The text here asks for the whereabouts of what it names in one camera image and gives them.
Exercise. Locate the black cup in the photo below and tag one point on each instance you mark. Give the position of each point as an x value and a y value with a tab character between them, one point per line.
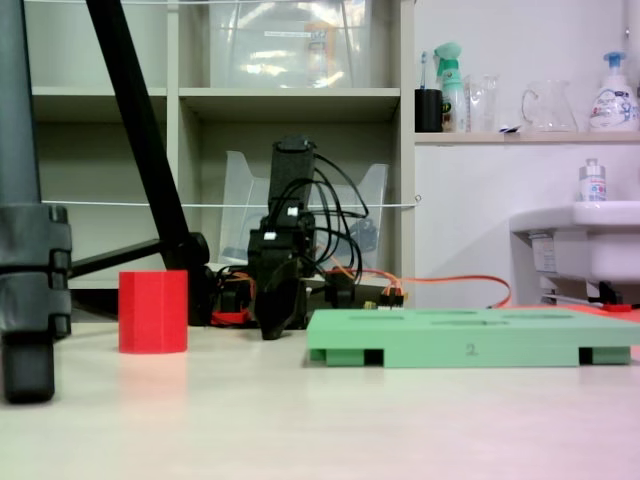
428	110

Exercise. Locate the wooden wall ledge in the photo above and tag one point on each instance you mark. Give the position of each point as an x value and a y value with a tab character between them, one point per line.
550	138

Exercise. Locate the glass measuring beaker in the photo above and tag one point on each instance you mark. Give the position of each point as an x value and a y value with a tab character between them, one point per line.
482	105

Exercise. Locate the blue white toothbrush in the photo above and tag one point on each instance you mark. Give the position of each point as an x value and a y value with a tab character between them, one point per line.
424	70

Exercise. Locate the small black and red clamp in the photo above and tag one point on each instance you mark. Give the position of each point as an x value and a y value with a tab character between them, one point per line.
616	306

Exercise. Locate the controller circuit board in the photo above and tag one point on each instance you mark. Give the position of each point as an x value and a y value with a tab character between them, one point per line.
392	299

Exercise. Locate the black tripod strut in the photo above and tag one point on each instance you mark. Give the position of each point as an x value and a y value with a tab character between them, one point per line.
115	257

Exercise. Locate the green spray bottle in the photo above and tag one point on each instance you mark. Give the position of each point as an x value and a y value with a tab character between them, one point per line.
451	95

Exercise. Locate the grey tripod leg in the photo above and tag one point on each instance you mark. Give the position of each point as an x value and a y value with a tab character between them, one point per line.
20	150

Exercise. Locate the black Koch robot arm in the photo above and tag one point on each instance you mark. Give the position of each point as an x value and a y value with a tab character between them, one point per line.
290	165

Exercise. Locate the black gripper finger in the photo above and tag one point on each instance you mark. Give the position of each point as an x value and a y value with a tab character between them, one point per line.
277	300

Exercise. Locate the white pump soap bottle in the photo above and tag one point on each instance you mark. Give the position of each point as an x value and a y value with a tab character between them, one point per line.
614	105

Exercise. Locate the small clear sanitizer bottle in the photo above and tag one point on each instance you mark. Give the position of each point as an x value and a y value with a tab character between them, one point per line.
593	185

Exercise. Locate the beige shelf unit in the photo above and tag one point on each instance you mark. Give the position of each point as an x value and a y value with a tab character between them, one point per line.
290	105

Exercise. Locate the red octagonal pillar block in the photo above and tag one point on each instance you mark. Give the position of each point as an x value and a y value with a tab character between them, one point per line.
152	312

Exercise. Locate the black tripod leg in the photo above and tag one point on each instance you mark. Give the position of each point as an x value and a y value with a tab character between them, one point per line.
135	125

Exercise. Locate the white sink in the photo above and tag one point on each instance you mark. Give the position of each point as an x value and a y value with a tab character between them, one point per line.
600	240

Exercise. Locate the clear plastic tray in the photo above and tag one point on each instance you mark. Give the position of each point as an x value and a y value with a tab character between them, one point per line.
240	210

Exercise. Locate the clear plastic storage box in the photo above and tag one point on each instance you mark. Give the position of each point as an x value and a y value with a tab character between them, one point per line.
280	50

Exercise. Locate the green shape sorting board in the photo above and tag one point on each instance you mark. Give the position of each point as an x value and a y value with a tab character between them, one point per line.
450	340

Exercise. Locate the glass pitcher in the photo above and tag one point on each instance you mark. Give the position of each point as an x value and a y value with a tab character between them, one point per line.
550	110

